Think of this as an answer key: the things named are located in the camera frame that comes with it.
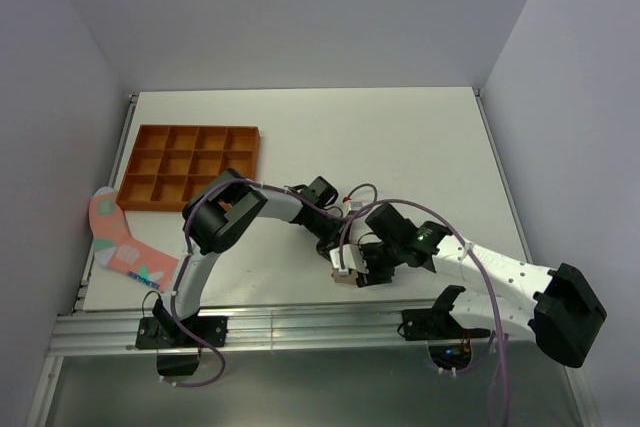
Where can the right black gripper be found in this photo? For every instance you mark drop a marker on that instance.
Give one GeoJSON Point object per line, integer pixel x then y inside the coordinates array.
{"type": "Point", "coordinates": [373, 277]}

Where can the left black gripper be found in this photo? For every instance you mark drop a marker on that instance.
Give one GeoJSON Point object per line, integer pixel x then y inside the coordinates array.
{"type": "Point", "coordinates": [329, 242]}

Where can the beige red reindeer sock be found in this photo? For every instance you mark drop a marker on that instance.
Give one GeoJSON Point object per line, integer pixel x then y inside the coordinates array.
{"type": "Point", "coordinates": [341, 278]}

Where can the orange compartment tray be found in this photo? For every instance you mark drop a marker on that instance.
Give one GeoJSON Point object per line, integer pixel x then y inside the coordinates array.
{"type": "Point", "coordinates": [170, 164]}

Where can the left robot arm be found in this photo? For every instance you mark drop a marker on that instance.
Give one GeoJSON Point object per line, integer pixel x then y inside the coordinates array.
{"type": "Point", "coordinates": [217, 217]}

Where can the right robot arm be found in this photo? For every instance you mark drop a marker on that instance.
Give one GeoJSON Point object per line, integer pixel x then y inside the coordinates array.
{"type": "Point", "coordinates": [485, 292]}

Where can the pink patterned sock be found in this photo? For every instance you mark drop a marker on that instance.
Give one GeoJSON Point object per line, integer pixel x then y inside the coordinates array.
{"type": "Point", "coordinates": [116, 249]}

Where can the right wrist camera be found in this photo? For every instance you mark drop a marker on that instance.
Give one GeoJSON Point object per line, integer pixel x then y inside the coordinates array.
{"type": "Point", "coordinates": [347, 259]}

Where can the aluminium frame rail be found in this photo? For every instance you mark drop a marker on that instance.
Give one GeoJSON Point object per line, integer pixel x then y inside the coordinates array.
{"type": "Point", "coordinates": [267, 328]}

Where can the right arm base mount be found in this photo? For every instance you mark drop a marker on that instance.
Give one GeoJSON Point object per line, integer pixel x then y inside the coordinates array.
{"type": "Point", "coordinates": [449, 344]}

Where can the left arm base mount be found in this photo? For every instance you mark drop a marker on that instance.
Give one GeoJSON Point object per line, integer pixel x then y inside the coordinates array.
{"type": "Point", "coordinates": [178, 355]}

